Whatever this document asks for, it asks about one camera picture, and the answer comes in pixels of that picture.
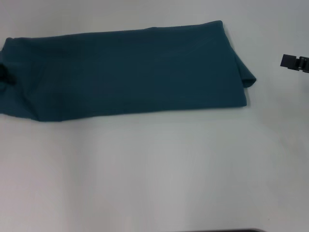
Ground teal t-shirt with cream print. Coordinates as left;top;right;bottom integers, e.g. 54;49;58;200
0;20;257;123

